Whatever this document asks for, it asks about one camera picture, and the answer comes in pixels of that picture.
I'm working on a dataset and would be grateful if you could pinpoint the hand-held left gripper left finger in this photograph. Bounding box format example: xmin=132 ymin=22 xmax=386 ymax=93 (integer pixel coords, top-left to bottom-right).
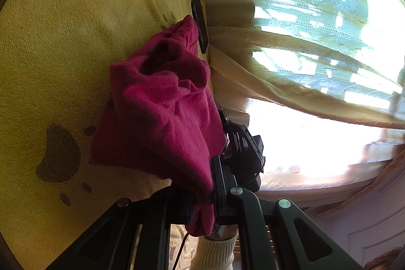
xmin=47 ymin=186 xmax=195 ymax=270

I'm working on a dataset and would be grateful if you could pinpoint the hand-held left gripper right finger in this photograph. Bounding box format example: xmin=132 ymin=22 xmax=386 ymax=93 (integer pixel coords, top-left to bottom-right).
xmin=210 ymin=156 xmax=364 ymax=270

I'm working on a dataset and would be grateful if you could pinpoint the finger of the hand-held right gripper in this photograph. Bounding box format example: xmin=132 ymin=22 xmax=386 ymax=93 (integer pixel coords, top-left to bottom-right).
xmin=218 ymin=102 xmax=230 ymax=144

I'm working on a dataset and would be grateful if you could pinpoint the red sweater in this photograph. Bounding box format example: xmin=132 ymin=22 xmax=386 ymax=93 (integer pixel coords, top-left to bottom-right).
xmin=89 ymin=15 xmax=229 ymax=237

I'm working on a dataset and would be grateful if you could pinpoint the beige lace curtain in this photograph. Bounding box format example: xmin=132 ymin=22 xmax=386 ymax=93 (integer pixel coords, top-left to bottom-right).
xmin=202 ymin=0 xmax=405 ymax=127
xmin=210 ymin=93 xmax=405 ymax=209

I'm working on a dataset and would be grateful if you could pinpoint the black smartphone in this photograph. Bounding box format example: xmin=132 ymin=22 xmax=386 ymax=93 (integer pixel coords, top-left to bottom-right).
xmin=191 ymin=0 xmax=210 ymax=54

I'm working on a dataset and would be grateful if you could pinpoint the yellow paw print blanket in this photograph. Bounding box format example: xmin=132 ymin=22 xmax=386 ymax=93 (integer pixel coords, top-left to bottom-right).
xmin=0 ymin=0 xmax=217 ymax=270

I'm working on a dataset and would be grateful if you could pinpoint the person's head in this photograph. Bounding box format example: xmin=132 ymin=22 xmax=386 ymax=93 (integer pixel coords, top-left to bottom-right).
xmin=363 ymin=247 xmax=404 ymax=270

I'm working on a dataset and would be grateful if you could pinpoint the thin black cable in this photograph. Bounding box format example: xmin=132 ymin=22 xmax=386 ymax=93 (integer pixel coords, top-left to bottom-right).
xmin=172 ymin=231 xmax=190 ymax=270

